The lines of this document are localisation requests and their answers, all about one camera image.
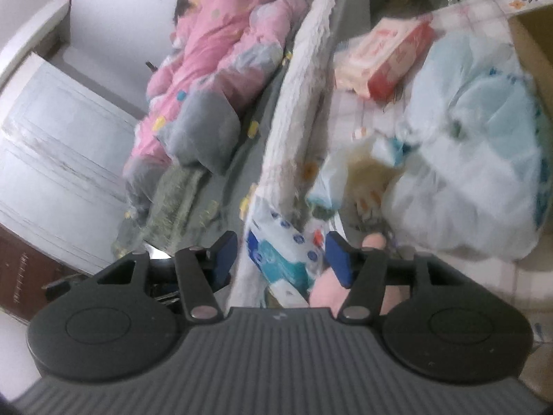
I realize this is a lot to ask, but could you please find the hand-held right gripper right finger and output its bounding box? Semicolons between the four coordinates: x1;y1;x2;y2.
325;230;456;323

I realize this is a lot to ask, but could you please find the white wardrobe door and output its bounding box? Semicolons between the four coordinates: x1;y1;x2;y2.
0;52;150;275

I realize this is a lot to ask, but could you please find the green knitted blanket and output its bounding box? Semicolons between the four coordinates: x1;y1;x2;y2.
142;166;208;247

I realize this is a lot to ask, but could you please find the white fringed blanket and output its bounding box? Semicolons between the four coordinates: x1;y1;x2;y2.
227;0;359;307

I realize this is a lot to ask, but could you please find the large cardboard box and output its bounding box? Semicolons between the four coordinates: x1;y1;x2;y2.
507;9;553;113

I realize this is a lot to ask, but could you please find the white plastic bag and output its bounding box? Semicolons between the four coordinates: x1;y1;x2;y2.
380;32;547;262

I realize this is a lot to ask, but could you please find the clear bag with yellow packet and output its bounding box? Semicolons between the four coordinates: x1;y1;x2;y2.
307;132;407;230

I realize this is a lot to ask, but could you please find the pink patterned quilt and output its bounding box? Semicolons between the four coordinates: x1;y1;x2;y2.
123;0;312;225

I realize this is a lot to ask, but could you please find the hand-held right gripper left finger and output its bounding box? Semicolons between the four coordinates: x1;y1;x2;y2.
97;230;239;323

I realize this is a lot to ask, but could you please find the grey bedsheet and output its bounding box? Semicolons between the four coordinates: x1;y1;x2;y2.
110;0;372;260

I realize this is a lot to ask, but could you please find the pink and red tissue pack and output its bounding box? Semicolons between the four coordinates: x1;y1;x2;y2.
332;15;437;100

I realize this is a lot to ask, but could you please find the blue and white wipes packet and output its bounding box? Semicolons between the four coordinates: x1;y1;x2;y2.
244;207;322;307

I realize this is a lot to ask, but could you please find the brown wooden cabinet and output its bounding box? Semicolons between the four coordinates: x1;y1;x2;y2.
0;222;81;325

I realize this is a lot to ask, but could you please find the pink plush toy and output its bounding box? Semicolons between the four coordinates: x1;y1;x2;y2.
309;232;411;318

